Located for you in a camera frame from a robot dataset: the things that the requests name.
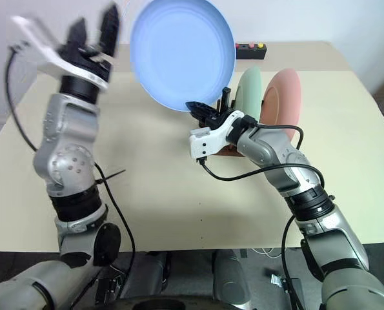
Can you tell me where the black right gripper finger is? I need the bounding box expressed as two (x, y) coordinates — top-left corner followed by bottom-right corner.
(185, 101), (217, 119)

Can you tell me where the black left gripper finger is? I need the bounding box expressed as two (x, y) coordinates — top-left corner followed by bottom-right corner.
(97, 3), (122, 59)
(66, 18), (90, 53)

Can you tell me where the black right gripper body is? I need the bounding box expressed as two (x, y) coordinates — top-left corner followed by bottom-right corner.
(200, 108), (234, 129)

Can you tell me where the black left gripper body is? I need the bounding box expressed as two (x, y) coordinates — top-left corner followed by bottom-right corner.
(57, 41), (114, 79)

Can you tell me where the pale green plate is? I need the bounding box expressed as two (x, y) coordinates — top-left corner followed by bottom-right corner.
(236, 67), (263, 125)

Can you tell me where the light blue plate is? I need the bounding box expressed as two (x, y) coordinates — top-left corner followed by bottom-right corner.
(129, 0), (237, 112)

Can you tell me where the salmon pink plate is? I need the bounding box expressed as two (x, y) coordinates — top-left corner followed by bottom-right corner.
(261, 68), (302, 145)

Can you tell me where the black dish rack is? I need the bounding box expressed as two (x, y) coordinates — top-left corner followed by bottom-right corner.
(197, 87), (244, 158)

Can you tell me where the black button box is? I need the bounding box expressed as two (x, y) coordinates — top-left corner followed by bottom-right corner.
(235, 41), (268, 61)

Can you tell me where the grey rounded shape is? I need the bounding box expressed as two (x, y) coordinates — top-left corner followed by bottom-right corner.
(212, 250), (251, 306)

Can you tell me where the small metal clamp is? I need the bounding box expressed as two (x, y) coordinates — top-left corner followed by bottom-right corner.
(270, 273), (301, 289)

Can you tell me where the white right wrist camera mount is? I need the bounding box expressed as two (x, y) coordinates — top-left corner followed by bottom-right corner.
(188, 110), (256, 161)

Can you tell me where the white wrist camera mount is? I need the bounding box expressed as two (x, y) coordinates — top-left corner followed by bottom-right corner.
(10, 15), (112, 94)
(188, 110), (256, 161)

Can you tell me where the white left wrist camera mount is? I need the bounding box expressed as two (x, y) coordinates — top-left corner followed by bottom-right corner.
(10, 15), (112, 94)

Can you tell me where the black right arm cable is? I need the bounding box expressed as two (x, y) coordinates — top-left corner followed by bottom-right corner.
(280, 214), (305, 310)
(241, 115), (305, 151)
(196, 156), (327, 194)

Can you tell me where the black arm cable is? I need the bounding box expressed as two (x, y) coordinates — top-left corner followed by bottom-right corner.
(280, 214), (305, 310)
(241, 115), (305, 151)
(196, 156), (327, 194)
(5, 40), (137, 310)

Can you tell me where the black cable tie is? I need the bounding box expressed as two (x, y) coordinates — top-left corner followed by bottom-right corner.
(96, 169), (126, 187)

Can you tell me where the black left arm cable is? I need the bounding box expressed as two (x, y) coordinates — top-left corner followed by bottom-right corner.
(5, 40), (137, 310)

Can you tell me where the thin white cable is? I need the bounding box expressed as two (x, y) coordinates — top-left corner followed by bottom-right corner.
(252, 246), (283, 259)

